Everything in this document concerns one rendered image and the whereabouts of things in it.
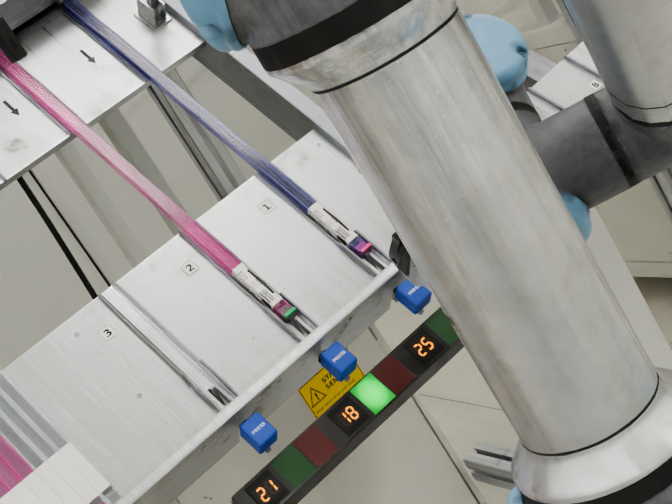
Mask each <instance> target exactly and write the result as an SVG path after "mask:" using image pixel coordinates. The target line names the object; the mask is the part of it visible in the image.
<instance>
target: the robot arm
mask: <svg viewBox="0 0 672 504"><path fill-rule="evenodd" d="M179 1H180V3H181V5H182V7H183V8H184V10H185V12H186V13H187V15H188V17H189V18H190V20H191V21H192V23H193V24H195V25H197V26H198V28H199V31H200V33H201V35H202V37H203V38H204V39H205V40H206V41H207V42H208V43H209V44H210V45H211V46H212V47H213V48H215V49H216V50H218V51H220V52H230V51H232V50H234V51H236V52H239V51H241V50H243V49H244V48H246V47H247V45H249V46H250V47H251V48H252V50H253V52H254V53H255V55H256V57H257V58H258V60H259V62H260V63H261V65H262V67H263V68H264V70H265V71H266V73H267V74H268V75H269V76H270V77H273V78H277V79H281V80H285V81H289V82H293V83H297V84H301V85H303V86H305V87H307V88H309V89H310V90H312V92H313V94H314V95H315V97H316V99H317V100H318V102H319V104H320V105H321V107H322V109H323V110H324V112H325V114H326V115H327V117H328V119H329V120H330V122H331V124H332V125H333V127H334V129H335V130H336V132H337V134H338V136H339V137H340V139H341V141H342V142H343V144H344V146H345V147H346V149H347V151H348V152H349V154H350V156H351V157H352V159H353V161H354V162H355V164H356V166H357V168H358V170H359V173H360V174H362V176H363V177H364V179H365V181H366V182H367V184H368V186H369V187H370V189H371V191H372V192H373V194H374V196H375V197H376V199H377V201H378V203H379V204H380V206H381V208H382V209H383V211H384V213H385V214H386V216H387V218H388V219H389V221H390V223H391V224H392V226H393V228H394V229H395V232H394V233H393V234H392V241H391V245H390V248H389V258H390V260H391V261H392V263H393V264H394V265H395V267H396V268H398V270H399V271H400V272H401V273H402V274H403V276H404V277H405V278H406V279H407V280H408V281H410V282H411V283H412V284H413V285H415V286H424V287H425V288H427V289H428V290H430V291H431V292H432V293H433V295H434V296H435V298H436V300H437V301H438V303H439V305H440V306H441V308H442V310H443V312H444V313H445V315H446V317H447V318H448V320H449V322H450V323H451V325H452V327H453V329H454V330H455V332H456V334H457V335H458V337H459V339H460V340H461V342H462V344H463V345H464V347H465V348H466V350H467V352H468V353H469V355H470V357H471V358H472V360H473V362H474V363H475V365H476V367H477V368H478V370H479V372H480V373H481V375H482V377H483V378H484V380H485V382H486V383H487V385H488V387H489V388H490V390H491V392H492V393H493V395H494V397H495V399H496V400H497V402H498V404H499V405H500V407H501V409H502V410H503V412H504V414H505V415H506V417H507V419H508V420H509V422H510V424H511V425H512V427H513V429H514V430H515V432H516V434H517V435H518V437H519V441H518V443H517V446H516V448H515V451H514V453H513V457H512V461H511V474H512V478H513V480H514V482H515V484H516V486H515V488H513V489H512V490H511V491H510V493H509V495H508V498H507V504H672V370H670V369H666V368H659V367H654V366H653V364H652V362H651V360H650V359H649V357H648V355H647V353H646V351H645V349H644V348H643V346H642V344H641V342H640V340H639V338H638V337H637V335H636V333H635V331H634V329H633V327H632V326H631V324H630V322H629V320H628V318H627V316H626V315H625V313H624V311H623V309H622V307H621V305H620V304H619V302H618V300H617V298H616V296H615V294H614V292H613V291H612V289H611V287H610V285H609V283H608V281H607V280H606V278H605V276H604V274H603V272H602V270H601V269H600V267H599V265H598V263H597V261H596V259H595V258H594V256H593V254H592V252H591V250H590V248H589V247H588V245H587V243H586V241H587V240H588V238H589V236H590V234H591V231H592V222H591V219H590V210H589V209H591V208H593V207H595V206H597V205H599V204H601V203H603V202H605V201H607V200H609V199H611V198H613V197H615V196H617V195H618V194H620V193H622V192H624V191H626V190H628V189H630V188H631V187H633V186H635V185H637V184H639V183H640V182H642V181H644V180H646V179H648V178H650V177H652V176H654V175H656V174H658V173H660V172H662V171H664V170H666V169H668V168H670V167H672V0H564V2H565V4H566V6H567V8H568V10H569V12H570V15H571V17H572V19H573V21H574V23H575V25H576V27H577V29H578V31H579V33H580V35H581V38H582V40H583V42H584V44H585V46H586V48H587V50H588V52H589V54H590V56H591V58H592V60H593V63H594V65H595V67H596V69H597V71H598V73H599V75H600V77H601V79H602V81H603V83H604V86H605V87H604V88H602V89H600V90H598V91H597V92H595V93H592V94H590V95H588V96H586V97H584V98H583V99H582V100H580V101H578V102H576V103H574V104H572V105H571V106H569V107H567V108H565V109H563V110H561V111H559V112H557V113H555V114H554V115H552V116H550V117H548V118H546V119H544V120H541V118H540V116H539V114H538V112H537V111H536V109H535V107H534V105H533V103H532V101H531V99H530V97H529V95H528V93H527V91H526V89H525V86H524V81H525V79H526V77H527V74H528V64H527V62H528V47H527V44H526V41H525V39H524V38H523V36H522V35H521V33H520V32H519V31H518V30H517V29H516V28H515V27H514V26H512V25H511V24H510V23H508V22H506V21H504V20H502V19H500V18H497V17H494V16H490V15H483V14H473V15H469V16H468V15H464V16H463V15H462V13H461V11H460V9H459V8H458V6H457V1H456V0H179Z"/></svg>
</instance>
